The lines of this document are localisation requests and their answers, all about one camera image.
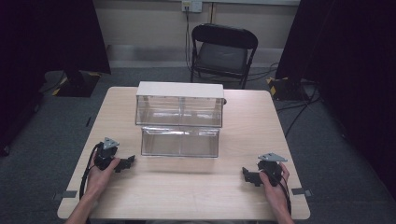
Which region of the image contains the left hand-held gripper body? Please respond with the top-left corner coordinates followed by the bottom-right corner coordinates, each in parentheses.
top-left (92, 136), bottom-right (120, 172)

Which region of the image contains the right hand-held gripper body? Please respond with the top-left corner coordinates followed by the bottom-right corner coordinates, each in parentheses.
top-left (257, 151), bottom-right (289, 188)

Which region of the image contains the person's right hand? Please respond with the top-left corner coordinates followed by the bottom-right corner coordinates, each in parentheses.
top-left (259, 161), bottom-right (291, 203)

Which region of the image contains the person's left hand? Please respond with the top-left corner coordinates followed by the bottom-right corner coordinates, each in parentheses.
top-left (83, 150), bottom-right (121, 196)

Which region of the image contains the grey tape strip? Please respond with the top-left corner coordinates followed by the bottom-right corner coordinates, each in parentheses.
top-left (290, 187), bottom-right (313, 198)
top-left (51, 189), bottom-right (78, 201)

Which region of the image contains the clear plastic drawer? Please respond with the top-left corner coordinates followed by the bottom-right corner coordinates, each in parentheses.
top-left (140, 125), bottom-right (221, 159)

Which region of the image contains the clear cabinet with white top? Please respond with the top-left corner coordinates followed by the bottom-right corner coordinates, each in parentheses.
top-left (134, 80), bottom-right (226, 129)

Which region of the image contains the yellow-striped black stand base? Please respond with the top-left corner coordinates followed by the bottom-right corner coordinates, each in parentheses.
top-left (265, 76), bottom-right (313, 103)

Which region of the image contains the black folding chair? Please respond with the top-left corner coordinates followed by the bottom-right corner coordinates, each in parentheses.
top-left (190, 22), bottom-right (260, 91)

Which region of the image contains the dark curtain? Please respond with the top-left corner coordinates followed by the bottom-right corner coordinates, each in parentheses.
top-left (275, 0), bottom-right (396, 200)

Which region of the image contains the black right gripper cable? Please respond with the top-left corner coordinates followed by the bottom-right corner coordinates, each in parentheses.
top-left (273, 174), bottom-right (293, 217)

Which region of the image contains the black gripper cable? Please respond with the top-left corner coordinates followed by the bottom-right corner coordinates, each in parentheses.
top-left (78, 142), bottom-right (105, 201)
top-left (273, 174), bottom-right (293, 217)

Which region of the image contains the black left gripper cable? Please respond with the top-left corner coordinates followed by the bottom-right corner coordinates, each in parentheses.
top-left (78, 142), bottom-right (105, 201)

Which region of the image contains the black floor cable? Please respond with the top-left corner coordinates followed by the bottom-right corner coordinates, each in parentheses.
top-left (276, 87), bottom-right (322, 138)

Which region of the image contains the black wall outlet cable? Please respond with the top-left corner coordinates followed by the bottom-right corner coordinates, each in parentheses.
top-left (184, 8), bottom-right (194, 73)

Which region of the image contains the white wall outlet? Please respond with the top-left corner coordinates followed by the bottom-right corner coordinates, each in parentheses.
top-left (181, 0), bottom-right (204, 14)

